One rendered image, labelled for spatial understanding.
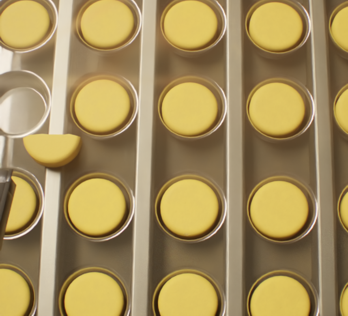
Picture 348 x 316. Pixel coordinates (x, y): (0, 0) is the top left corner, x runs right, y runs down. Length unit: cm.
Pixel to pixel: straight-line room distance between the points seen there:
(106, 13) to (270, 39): 3
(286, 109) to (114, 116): 3
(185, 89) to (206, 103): 0
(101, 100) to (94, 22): 2
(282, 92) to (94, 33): 4
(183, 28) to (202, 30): 0
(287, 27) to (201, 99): 2
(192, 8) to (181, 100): 2
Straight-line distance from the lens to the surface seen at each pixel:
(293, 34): 16
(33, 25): 16
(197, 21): 16
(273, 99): 15
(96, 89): 15
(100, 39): 16
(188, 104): 15
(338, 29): 16
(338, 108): 15
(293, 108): 15
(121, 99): 15
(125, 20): 16
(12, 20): 16
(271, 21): 16
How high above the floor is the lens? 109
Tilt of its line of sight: 73 degrees down
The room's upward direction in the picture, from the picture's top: 2 degrees counter-clockwise
